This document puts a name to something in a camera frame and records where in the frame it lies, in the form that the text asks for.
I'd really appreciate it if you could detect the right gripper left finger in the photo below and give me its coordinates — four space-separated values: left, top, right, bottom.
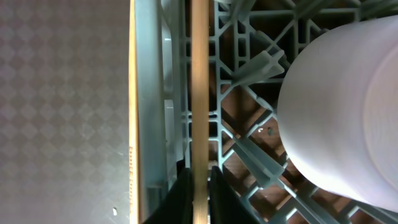
144 161 193 224

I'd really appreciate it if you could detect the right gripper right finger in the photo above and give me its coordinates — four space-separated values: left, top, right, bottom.
209 166 259 224

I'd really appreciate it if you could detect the wooden chopstick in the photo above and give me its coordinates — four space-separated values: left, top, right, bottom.
191 0 209 224
128 0 141 224

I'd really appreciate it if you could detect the pink bowl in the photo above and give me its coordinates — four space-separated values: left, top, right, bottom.
277 16 397 211

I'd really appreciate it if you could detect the grey dishwasher rack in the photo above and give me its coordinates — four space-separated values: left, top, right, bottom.
129 1 397 223

